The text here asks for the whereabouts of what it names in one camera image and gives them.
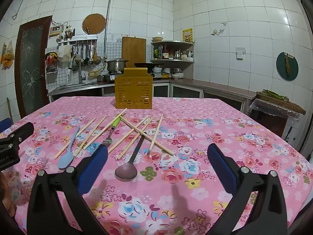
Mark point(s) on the hanging plastic bags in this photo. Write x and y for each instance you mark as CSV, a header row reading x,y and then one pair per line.
x,y
7,57

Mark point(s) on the grey wall pipe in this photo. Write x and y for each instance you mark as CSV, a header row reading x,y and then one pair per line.
x,y
108,7

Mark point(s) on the plastic covered side table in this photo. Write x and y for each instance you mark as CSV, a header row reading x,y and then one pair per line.
x,y
273,115

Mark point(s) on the white wall socket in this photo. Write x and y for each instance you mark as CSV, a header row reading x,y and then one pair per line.
x,y
240,53

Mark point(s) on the bunch of wooden chopsticks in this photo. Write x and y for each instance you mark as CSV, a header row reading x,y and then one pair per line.
x,y
147,136

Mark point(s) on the round woven board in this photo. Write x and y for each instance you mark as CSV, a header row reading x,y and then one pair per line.
x,y
94,24

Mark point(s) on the row of condiment bottles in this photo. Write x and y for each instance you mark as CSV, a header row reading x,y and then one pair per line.
x,y
166,53

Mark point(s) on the grey corner shelf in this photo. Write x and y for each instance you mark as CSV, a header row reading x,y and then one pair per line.
x,y
171,42

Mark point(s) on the green vegetables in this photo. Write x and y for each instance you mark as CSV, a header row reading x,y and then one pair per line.
x,y
273,94

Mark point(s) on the white plastic bottle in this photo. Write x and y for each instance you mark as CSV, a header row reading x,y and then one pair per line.
x,y
69,77

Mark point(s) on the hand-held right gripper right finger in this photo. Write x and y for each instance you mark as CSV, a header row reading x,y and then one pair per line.
x,y
222,169

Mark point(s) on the steel wall utensil rack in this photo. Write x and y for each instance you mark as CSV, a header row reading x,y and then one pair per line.
x,y
78,40

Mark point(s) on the brown kitchen counter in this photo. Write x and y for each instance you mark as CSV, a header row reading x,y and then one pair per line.
x,y
220,87

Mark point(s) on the dark maroon ladle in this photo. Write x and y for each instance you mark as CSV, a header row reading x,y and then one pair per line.
x,y
126,171

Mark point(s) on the small wall sticker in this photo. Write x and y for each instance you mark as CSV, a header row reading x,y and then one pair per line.
x,y
217,32

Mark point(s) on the steel sink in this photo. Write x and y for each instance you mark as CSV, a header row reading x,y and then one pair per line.
x,y
78,86

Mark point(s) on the steel faucet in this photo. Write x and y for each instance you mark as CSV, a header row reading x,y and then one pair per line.
x,y
80,73

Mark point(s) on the wooden cutting board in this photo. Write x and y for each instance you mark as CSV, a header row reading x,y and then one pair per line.
x,y
133,51

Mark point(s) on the brown frosted glass door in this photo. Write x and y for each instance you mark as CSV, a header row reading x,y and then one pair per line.
x,y
31,66

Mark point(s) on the thick wooden chopping block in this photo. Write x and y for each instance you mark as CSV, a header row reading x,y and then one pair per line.
x,y
281,104

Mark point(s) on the yellow slotted utensil holder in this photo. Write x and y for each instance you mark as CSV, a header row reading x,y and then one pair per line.
x,y
133,90

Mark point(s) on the black wok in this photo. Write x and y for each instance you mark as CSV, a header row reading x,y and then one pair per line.
x,y
152,65

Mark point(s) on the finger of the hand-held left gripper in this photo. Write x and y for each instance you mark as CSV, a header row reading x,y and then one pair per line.
x,y
19,131

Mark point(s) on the grey base cabinets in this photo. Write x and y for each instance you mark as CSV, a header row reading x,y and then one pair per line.
x,y
185,91

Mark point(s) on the blue chair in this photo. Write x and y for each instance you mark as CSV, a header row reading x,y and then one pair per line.
x,y
5,124

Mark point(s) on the stack of bowls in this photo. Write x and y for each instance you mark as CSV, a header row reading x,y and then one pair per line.
x,y
176,75

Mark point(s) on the pink floral tablecloth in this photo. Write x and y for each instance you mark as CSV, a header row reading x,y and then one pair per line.
x,y
171,200

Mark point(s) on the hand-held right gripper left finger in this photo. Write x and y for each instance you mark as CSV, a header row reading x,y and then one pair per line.
x,y
96,166

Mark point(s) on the hanging steel ladle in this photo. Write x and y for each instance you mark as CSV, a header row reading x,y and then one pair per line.
x,y
90,60

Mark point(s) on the white hanging bag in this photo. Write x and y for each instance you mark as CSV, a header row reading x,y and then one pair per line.
x,y
64,53

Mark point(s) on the small steel cup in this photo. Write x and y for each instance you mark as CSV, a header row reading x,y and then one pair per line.
x,y
100,77

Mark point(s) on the yellow wall poster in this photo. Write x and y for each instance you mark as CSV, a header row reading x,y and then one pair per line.
x,y
187,34

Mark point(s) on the steel cooking pot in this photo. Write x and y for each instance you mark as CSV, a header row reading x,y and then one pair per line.
x,y
117,64

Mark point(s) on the light blue silicone spoon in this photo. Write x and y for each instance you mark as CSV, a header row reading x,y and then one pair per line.
x,y
65,160

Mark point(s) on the steel gas stove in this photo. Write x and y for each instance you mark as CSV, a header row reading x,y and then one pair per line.
x,y
111,77

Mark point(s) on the beige bowl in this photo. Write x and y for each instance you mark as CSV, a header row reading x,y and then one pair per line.
x,y
157,39

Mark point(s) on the green round board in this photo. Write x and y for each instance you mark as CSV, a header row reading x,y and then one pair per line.
x,y
287,66

